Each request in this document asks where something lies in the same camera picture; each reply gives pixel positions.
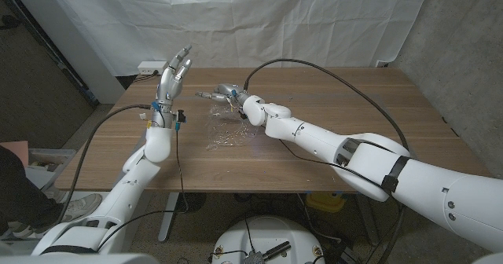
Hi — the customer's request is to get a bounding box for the clear plastic wrap sheet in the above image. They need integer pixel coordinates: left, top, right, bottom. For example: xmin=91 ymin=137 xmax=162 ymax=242
xmin=204 ymin=102 xmax=259 ymax=152

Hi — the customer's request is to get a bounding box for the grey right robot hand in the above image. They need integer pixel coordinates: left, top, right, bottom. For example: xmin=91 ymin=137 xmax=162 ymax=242
xmin=195 ymin=82 xmax=252 ymax=108

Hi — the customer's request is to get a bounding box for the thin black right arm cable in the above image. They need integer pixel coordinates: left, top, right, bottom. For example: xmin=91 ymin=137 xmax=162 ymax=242
xmin=278 ymin=137 xmax=394 ymax=194

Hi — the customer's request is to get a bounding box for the black round floor object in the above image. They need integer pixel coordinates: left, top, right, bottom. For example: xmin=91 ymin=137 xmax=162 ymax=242
xmin=175 ymin=192 xmax=207 ymax=214

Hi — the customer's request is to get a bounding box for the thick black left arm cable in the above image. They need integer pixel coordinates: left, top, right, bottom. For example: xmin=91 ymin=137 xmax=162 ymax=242
xmin=57 ymin=104 xmax=152 ymax=226

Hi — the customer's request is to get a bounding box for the white wrinkled backdrop cloth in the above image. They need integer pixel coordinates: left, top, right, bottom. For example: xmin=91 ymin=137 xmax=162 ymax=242
xmin=41 ymin=0 xmax=435 ymax=77

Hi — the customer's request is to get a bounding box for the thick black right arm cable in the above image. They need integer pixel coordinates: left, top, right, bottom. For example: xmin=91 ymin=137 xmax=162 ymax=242
xmin=243 ymin=58 xmax=410 ymax=151

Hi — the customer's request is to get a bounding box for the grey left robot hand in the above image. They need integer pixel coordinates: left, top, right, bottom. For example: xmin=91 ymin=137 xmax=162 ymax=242
xmin=148 ymin=44 xmax=193 ymax=130

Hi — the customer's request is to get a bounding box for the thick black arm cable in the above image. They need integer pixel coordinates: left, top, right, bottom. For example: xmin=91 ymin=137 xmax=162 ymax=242
xmin=243 ymin=58 xmax=410 ymax=151
xmin=57 ymin=104 xmax=152 ymax=226

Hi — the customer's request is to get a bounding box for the orange flat board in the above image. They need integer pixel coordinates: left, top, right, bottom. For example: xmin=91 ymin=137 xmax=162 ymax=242
xmin=0 ymin=140 xmax=30 ymax=168

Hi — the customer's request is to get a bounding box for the grey sneaker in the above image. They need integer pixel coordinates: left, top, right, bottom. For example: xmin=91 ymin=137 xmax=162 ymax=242
xmin=6 ymin=192 xmax=104 ymax=240

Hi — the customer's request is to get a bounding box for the white power strip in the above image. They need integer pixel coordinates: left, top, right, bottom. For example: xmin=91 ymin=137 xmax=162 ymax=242
xmin=137 ymin=60 xmax=169 ymax=76

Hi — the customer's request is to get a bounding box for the black power strip cable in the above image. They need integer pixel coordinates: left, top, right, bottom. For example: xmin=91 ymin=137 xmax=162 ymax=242
xmin=131 ymin=70 xmax=160 ymax=85

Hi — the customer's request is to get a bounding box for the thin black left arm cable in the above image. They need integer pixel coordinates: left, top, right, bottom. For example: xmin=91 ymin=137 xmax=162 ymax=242
xmin=96 ymin=120 xmax=189 ymax=253

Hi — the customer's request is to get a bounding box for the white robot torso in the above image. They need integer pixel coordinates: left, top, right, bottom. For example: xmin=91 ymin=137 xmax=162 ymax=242
xmin=211 ymin=215 xmax=325 ymax=264

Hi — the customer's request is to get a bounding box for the grey floor power strip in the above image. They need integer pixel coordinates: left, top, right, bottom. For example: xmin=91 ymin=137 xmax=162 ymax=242
xmin=326 ymin=243 xmax=361 ymax=264

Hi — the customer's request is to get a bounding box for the person in dark trousers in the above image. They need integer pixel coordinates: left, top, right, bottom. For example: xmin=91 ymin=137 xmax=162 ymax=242
xmin=0 ymin=145 xmax=66 ymax=233

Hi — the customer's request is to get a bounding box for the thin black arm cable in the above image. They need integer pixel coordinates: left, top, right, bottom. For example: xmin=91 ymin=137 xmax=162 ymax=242
xmin=278 ymin=137 xmax=394 ymax=194
xmin=96 ymin=120 xmax=189 ymax=253

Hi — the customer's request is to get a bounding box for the clear plastic storage bin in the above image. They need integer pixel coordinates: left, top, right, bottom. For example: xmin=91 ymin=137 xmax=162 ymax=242
xmin=28 ymin=148 xmax=78 ymax=194

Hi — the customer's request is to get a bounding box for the black tool on torso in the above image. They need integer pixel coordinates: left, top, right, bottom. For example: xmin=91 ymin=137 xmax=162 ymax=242
xmin=262 ymin=240 xmax=292 ymax=262

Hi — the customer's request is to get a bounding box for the grey table leg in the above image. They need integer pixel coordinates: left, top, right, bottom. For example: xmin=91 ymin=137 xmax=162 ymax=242
xmin=355 ymin=195 xmax=381 ymax=248

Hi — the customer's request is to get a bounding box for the white table leg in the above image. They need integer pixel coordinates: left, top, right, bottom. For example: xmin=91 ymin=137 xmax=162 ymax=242
xmin=157 ymin=192 xmax=180 ymax=244

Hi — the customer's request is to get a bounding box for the yellow object under table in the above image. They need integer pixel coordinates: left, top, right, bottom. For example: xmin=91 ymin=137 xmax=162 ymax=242
xmin=305 ymin=192 xmax=347 ymax=214

